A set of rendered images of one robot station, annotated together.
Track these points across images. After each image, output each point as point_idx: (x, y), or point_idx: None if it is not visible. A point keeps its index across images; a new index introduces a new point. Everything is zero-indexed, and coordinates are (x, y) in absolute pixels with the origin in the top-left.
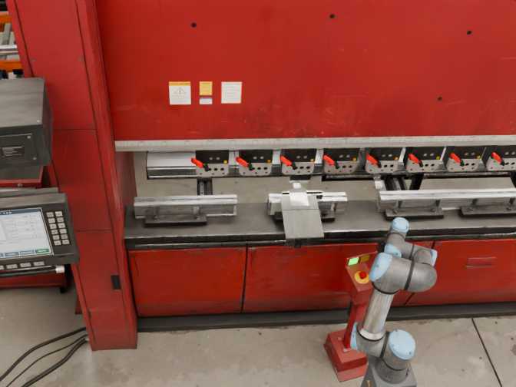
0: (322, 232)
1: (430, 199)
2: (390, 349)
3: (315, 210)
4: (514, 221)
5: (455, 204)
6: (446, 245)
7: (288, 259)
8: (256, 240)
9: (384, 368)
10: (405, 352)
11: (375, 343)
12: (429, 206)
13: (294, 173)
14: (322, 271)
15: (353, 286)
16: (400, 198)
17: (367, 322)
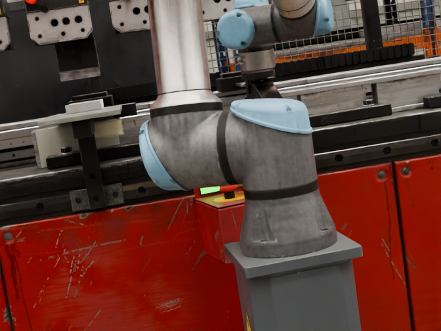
0: (119, 109)
1: (353, 83)
2: (237, 122)
3: (115, 107)
4: None
5: (411, 94)
6: (422, 169)
7: (92, 255)
8: (7, 203)
9: (252, 214)
10: (272, 105)
11: (197, 121)
12: (360, 104)
13: (55, 37)
14: (180, 289)
15: (212, 215)
16: (293, 90)
17: (158, 63)
